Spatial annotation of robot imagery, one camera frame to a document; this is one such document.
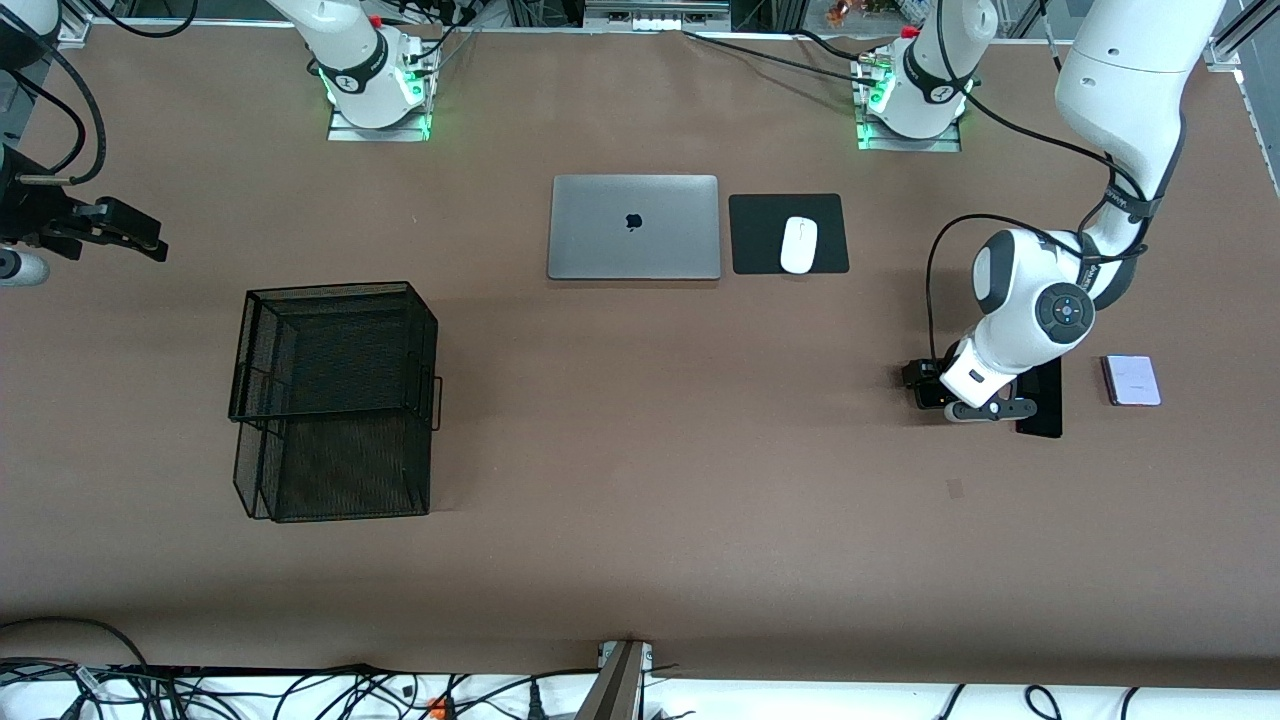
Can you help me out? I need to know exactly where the black wire mesh organizer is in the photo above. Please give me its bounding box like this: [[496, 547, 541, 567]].
[[228, 281, 444, 524]]

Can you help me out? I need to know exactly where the thick black floor cable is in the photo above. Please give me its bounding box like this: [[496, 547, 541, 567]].
[[0, 616, 151, 669]]

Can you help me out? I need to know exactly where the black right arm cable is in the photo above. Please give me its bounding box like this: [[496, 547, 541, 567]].
[[0, 0, 198, 187]]

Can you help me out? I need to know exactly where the lavender flip phone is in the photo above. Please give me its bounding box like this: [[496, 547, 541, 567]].
[[1101, 355, 1163, 407]]

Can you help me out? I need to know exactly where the short black table cable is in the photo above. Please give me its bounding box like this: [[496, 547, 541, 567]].
[[795, 30, 863, 61]]

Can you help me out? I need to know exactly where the black flat bar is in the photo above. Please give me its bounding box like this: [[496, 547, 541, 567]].
[[120, 663, 366, 678]]

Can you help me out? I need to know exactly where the silver closed laptop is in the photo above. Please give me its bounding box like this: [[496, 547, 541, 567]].
[[547, 175, 722, 281]]

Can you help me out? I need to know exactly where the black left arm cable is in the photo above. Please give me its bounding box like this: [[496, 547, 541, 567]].
[[925, 80, 1153, 387]]

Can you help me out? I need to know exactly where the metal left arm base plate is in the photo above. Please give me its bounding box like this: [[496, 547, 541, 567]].
[[852, 55, 963, 153]]

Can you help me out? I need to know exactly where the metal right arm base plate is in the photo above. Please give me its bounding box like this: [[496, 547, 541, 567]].
[[327, 45, 441, 143]]

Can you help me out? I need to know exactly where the black mouse pad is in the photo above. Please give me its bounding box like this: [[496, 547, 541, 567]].
[[728, 193, 851, 276]]

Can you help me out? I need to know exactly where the long black smartphone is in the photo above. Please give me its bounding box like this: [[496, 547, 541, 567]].
[[1015, 355, 1064, 440]]

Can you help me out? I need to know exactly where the grey metal camera stand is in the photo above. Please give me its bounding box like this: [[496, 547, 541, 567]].
[[575, 640, 656, 720]]

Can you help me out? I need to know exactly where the white power strip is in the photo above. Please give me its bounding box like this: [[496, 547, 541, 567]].
[[585, 0, 731, 31]]

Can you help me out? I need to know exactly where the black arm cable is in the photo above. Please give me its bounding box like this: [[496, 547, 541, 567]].
[[925, 80, 1153, 387], [0, 0, 198, 187]]

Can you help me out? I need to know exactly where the white computer mouse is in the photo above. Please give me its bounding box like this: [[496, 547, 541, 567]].
[[780, 216, 819, 275]]

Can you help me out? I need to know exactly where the long black table cable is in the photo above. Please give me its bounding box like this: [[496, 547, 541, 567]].
[[683, 30, 881, 87]]

